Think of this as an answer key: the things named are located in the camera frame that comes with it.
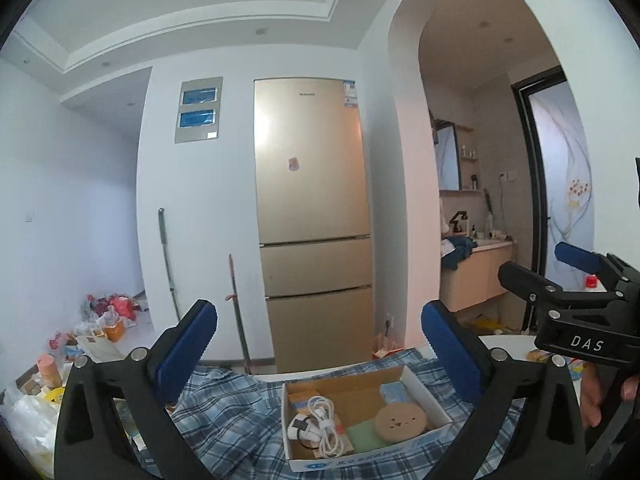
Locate gold refrigerator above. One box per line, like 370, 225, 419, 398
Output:
252, 77, 377, 374

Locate mirror cabinet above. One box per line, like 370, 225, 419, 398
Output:
433, 120, 462, 192

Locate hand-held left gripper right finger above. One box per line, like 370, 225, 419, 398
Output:
421, 300, 587, 480

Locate blue plaid shirt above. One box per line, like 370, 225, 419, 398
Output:
134, 347, 527, 480

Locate light blue wipes packet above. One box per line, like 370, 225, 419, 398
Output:
379, 382, 419, 406

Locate white plastic bag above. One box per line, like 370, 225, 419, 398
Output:
0, 380, 59, 480

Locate grey mop handle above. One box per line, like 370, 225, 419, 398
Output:
157, 207, 181, 324

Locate cardboard box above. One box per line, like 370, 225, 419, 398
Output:
280, 365, 454, 474

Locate white cable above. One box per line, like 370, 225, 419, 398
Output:
299, 396, 352, 459

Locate grey wall panel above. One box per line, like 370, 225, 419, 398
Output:
174, 76, 224, 144

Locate white charger plug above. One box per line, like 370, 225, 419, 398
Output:
287, 417, 321, 444

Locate wooden wall shelf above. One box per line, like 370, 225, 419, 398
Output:
459, 125, 481, 192

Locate round tan coaster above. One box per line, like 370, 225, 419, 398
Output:
375, 402, 428, 444

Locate wooden vanity cabinet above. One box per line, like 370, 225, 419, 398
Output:
440, 242, 516, 314

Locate pile of red bags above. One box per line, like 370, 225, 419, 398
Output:
82, 292, 144, 331

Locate green pouch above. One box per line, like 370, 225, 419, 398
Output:
345, 420, 389, 454

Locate blue clothes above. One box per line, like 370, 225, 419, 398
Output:
441, 236, 479, 271

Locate person's right hand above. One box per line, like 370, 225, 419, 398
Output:
579, 362, 640, 429

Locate orange juice bottle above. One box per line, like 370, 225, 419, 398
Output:
98, 310, 126, 344

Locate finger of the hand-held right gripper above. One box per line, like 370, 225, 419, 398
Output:
554, 241, 640, 295
497, 261, 628, 322

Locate black door frame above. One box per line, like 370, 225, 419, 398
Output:
512, 66, 569, 281

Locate pink cup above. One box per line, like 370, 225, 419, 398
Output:
37, 354, 64, 391

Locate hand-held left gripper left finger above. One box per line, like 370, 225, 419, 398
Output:
54, 299, 219, 480

